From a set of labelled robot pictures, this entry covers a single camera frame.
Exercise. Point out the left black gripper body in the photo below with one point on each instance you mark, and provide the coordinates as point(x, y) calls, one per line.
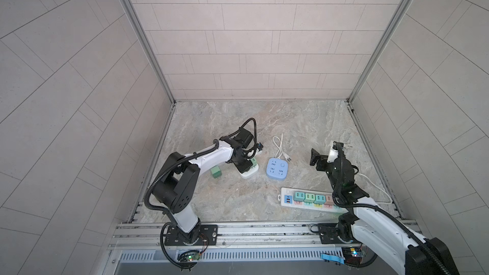
point(241, 163)

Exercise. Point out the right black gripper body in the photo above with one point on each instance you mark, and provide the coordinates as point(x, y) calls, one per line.
point(328, 169)

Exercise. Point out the teal charger plug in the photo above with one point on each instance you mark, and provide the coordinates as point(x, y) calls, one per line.
point(299, 196)
point(320, 199)
point(253, 161)

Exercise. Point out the white square socket cube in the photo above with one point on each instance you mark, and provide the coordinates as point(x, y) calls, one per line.
point(252, 171)

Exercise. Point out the green charger plug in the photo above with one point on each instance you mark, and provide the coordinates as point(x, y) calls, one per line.
point(216, 172)
point(309, 198)

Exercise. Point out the white multicolour power strip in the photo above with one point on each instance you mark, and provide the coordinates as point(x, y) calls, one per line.
point(286, 199)

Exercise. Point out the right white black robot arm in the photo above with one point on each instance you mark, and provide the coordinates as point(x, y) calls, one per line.
point(403, 249)

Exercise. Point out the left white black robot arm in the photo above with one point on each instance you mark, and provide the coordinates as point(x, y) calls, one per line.
point(173, 188)

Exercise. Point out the blue square socket cube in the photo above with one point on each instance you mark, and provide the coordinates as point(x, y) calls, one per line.
point(277, 169)

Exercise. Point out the right circuit board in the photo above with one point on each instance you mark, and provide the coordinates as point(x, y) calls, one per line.
point(353, 255)

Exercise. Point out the circuit board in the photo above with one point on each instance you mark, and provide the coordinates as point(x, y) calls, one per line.
point(353, 255)
point(190, 256)

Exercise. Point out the left circuit board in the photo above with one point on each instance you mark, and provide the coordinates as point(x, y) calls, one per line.
point(190, 256)

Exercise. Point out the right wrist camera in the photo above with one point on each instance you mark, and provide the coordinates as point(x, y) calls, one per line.
point(336, 148)

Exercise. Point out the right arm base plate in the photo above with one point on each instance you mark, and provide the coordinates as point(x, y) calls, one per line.
point(334, 234)

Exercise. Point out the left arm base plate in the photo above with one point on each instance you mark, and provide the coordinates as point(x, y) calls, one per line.
point(200, 235)

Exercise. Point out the aluminium mounting rail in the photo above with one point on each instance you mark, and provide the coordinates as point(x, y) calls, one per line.
point(288, 234)

